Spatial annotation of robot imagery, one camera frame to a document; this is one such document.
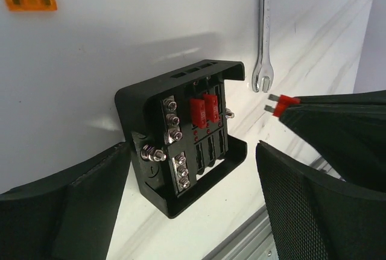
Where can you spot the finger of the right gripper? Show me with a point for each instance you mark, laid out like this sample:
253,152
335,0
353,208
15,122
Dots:
366,98
350,137

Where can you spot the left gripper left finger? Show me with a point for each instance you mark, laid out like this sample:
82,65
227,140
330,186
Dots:
68,215

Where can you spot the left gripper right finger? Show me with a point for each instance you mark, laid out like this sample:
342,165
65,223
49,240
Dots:
352,217

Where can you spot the red blade fuse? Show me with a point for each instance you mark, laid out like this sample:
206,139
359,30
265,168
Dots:
282,103

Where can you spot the black fuse box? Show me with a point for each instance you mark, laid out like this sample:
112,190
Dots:
174,161

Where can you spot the installed red fuse right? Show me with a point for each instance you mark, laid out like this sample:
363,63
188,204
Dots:
211,107

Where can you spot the installed red fuse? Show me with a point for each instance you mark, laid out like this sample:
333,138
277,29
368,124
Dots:
211,107
198,112

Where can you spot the installed red fuse left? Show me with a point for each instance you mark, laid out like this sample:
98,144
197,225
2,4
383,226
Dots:
198,112

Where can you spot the silver combination wrench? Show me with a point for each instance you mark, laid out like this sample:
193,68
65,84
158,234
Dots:
263,73

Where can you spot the aluminium mounting rail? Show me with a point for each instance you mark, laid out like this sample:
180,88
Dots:
241,239

